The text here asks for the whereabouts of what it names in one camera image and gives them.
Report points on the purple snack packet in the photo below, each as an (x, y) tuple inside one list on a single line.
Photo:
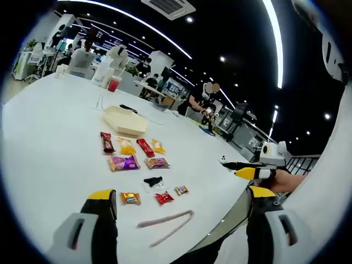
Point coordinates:
[(123, 162)]

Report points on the beige coat mannequin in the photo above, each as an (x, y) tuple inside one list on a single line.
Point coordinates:
[(118, 56)]

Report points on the brown biscuit packet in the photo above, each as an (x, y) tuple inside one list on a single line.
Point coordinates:
[(156, 163)]

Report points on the potted green plant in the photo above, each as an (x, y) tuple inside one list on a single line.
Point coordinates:
[(132, 71), (31, 45)]

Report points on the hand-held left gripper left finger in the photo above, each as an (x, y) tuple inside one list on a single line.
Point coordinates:
[(96, 233)]

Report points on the cream hexagonal container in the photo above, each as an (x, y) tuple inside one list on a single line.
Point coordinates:
[(125, 121)]

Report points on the light grey cabinet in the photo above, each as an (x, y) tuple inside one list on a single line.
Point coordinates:
[(129, 83)]

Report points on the long white ceiling light strip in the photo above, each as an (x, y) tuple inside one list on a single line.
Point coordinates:
[(277, 55)]

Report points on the small red candy packet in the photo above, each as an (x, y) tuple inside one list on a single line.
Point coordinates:
[(164, 198)]

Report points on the ceiling air conditioner vent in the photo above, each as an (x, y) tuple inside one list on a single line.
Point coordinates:
[(170, 8)]

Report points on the small tan candy packet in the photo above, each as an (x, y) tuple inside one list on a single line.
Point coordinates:
[(181, 190)]

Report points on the translucent white plastic bag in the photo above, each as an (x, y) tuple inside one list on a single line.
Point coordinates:
[(98, 71)]

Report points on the clear bag of black food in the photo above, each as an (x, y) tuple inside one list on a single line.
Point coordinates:
[(152, 182)]

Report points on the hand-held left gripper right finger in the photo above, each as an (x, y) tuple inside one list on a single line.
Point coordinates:
[(264, 233)]

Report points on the bright red wafer bar packet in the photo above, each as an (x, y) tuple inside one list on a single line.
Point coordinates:
[(145, 148)]

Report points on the white office chair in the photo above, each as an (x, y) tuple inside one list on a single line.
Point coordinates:
[(35, 57)]

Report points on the small white object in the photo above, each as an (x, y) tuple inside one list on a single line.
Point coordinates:
[(175, 113)]

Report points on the red drink cup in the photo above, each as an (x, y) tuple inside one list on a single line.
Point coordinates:
[(114, 85)]

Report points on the pink food tongs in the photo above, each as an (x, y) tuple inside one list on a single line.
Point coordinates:
[(165, 220)]

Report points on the small white device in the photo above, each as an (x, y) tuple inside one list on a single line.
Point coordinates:
[(223, 157)]

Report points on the large yellow cake packet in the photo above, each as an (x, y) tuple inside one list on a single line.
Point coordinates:
[(127, 146)]

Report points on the tall cream cup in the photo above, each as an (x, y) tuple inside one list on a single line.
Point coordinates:
[(107, 78)]

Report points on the white paper cup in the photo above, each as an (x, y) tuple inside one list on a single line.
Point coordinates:
[(60, 72)]

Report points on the dark grey bowl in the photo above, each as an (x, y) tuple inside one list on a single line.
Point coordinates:
[(160, 105)]

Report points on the orange candy packet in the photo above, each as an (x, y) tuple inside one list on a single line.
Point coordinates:
[(130, 198)]

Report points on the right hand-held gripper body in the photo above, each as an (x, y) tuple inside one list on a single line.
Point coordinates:
[(273, 155)]

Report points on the person's right hand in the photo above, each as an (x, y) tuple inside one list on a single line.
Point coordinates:
[(283, 181)]

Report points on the dark hanging display screen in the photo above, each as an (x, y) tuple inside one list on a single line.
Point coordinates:
[(97, 34)]

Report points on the small yellow cake packet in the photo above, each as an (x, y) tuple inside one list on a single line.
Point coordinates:
[(158, 146)]

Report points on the black monitor on stand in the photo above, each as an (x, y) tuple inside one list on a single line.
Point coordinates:
[(239, 112)]

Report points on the dark red chocolate bar packet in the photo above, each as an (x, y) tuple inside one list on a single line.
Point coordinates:
[(107, 143)]

